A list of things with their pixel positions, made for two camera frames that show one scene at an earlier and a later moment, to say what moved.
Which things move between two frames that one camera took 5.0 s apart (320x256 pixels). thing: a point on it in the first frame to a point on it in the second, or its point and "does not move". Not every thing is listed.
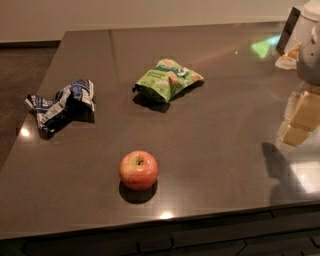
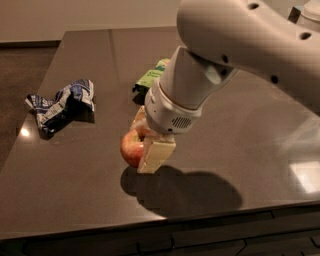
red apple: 138,169 to 131,148
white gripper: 309,61 to 165,115
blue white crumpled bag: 75,102 does not move
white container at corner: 308,17 does not move
